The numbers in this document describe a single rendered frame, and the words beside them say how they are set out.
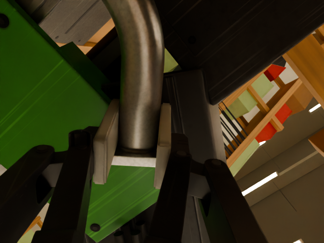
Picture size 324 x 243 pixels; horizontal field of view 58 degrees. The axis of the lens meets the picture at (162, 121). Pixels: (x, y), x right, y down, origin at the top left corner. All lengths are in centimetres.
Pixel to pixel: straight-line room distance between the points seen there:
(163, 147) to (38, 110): 13
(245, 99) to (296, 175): 460
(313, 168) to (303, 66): 694
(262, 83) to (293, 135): 601
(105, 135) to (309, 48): 90
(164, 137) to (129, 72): 5
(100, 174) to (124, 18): 10
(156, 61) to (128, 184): 12
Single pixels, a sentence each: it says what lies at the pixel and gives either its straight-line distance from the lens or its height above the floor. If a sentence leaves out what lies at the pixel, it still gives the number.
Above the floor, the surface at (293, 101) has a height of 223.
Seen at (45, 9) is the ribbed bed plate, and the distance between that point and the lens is 26.
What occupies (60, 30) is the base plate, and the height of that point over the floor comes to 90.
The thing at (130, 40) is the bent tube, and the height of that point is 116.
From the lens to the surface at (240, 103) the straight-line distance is 353.
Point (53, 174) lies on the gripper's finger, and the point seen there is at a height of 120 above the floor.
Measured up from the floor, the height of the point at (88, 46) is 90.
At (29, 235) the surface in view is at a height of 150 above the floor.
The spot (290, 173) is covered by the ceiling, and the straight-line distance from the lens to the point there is 786.
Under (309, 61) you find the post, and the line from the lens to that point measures 102.
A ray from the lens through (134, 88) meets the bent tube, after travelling 20.
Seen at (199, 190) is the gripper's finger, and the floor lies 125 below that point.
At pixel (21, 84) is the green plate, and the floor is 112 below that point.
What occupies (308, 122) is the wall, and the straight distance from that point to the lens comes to 973.
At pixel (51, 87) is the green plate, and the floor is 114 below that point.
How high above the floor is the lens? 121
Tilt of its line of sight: 2 degrees up
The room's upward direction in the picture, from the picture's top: 141 degrees clockwise
